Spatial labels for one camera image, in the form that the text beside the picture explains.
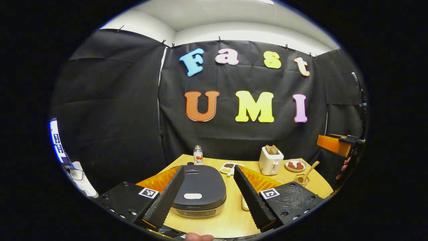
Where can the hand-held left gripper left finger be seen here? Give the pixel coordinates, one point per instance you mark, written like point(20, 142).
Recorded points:
point(165, 201)

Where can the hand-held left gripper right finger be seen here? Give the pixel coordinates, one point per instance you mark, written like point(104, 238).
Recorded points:
point(254, 201)

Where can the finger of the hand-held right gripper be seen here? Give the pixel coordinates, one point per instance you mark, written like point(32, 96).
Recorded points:
point(331, 144)

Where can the clear rice container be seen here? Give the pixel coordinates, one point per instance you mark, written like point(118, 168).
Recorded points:
point(245, 204)

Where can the wooden spoon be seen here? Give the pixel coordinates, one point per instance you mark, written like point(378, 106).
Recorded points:
point(311, 169)

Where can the dark grey rice cooker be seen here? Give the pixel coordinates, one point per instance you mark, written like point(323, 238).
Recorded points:
point(204, 184)

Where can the white toaster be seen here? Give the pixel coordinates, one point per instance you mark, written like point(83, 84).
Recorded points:
point(270, 164)

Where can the white divided dish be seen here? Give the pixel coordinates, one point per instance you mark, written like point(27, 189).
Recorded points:
point(229, 167)

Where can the round white plate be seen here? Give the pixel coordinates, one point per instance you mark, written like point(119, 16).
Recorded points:
point(296, 170)

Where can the brown toast slice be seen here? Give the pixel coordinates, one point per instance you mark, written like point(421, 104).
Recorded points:
point(275, 149)
point(268, 150)

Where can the small plastic bottle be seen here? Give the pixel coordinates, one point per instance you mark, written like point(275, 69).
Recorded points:
point(198, 157)

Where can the white plastic box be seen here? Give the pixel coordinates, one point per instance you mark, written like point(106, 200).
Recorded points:
point(83, 182)

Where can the black backdrop cloth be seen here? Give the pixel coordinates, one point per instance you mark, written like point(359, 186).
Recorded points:
point(127, 100)

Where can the computer monitor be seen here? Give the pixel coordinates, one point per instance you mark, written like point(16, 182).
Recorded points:
point(57, 140)

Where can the long ceiling light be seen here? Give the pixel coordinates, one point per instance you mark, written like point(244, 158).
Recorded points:
point(265, 1)

